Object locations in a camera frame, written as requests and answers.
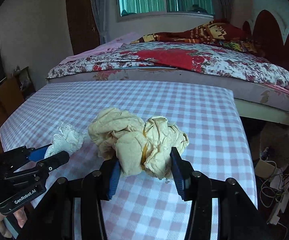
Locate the white tissue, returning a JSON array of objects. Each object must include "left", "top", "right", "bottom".
[{"left": 44, "top": 121, "right": 86, "bottom": 159}]

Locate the beige paper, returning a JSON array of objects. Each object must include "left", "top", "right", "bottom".
[{"left": 88, "top": 108, "right": 189, "bottom": 179}]

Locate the person's left hand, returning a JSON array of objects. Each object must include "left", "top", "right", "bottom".
[{"left": 0, "top": 207, "right": 27, "bottom": 238}]

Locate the pink checkered tablecloth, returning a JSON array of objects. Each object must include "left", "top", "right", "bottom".
[{"left": 0, "top": 80, "right": 258, "bottom": 240}]

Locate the cardboard box on floor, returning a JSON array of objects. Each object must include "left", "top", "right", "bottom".
[{"left": 250, "top": 122, "right": 289, "bottom": 179}]

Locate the floral bed mattress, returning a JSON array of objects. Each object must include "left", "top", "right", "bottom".
[{"left": 47, "top": 33, "right": 289, "bottom": 112}]

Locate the dark wooden door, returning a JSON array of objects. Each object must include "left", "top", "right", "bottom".
[{"left": 66, "top": 0, "right": 100, "bottom": 55}]

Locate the red patterned blanket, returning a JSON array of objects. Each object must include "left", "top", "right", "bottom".
[{"left": 132, "top": 19, "right": 260, "bottom": 56}]

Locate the red heart headboard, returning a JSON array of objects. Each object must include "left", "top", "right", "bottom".
[{"left": 242, "top": 10, "right": 289, "bottom": 71}]

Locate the grey curtain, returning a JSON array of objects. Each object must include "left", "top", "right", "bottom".
[{"left": 91, "top": 0, "right": 110, "bottom": 44}]

